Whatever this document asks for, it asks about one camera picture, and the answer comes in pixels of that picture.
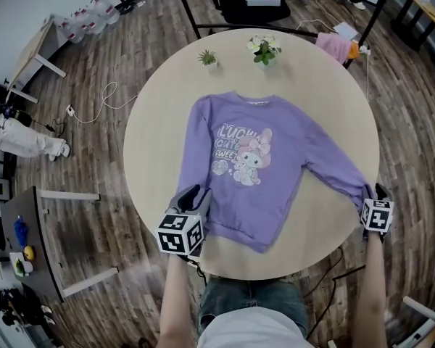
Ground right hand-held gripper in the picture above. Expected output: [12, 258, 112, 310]
[360, 181, 395, 245]

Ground person's blue jeans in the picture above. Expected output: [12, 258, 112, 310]
[197, 275, 309, 336]

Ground light wood desk white legs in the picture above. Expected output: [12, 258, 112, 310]
[5, 16, 67, 104]

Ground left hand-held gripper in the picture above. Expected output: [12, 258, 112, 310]
[155, 183, 215, 257]

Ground white metal frame bar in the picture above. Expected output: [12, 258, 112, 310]
[402, 295, 435, 320]

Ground dark curved desk white legs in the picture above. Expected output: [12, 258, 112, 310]
[0, 186, 120, 304]

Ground purple sweatshirt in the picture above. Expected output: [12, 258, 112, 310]
[175, 91, 376, 254]

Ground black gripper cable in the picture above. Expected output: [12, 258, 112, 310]
[183, 254, 210, 286]
[304, 246, 368, 340]

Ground person's left forearm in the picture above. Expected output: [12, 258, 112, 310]
[159, 254, 204, 348]

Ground white flat pad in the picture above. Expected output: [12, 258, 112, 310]
[335, 20, 360, 41]

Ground white floor cable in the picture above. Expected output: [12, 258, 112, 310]
[72, 81, 141, 125]

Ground person's right forearm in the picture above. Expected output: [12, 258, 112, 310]
[362, 232, 389, 348]

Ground round wooden table black legs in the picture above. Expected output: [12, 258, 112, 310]
[389, 0, 435, 52]

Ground black floor cable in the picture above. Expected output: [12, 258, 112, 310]
[30, 117, 68, 139]

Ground pile of black equipment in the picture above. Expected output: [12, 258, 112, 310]
[0, 286, 56, 340]

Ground white flower potted plant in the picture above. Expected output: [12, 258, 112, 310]
[246, 34, 283, 68]

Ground group of large water bottles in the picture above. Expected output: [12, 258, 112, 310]
[54, 0, 121, 45]

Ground black swivel chair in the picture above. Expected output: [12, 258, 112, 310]
[204, 0, 291, 25]

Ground person's white top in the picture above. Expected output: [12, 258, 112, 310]
[197, 306, 307, 348]

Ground small green potted plant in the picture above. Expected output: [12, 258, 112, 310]
[197, 49, 219, 73]

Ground pink cloth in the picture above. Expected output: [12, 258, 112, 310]
[315, 33, 352, 65]

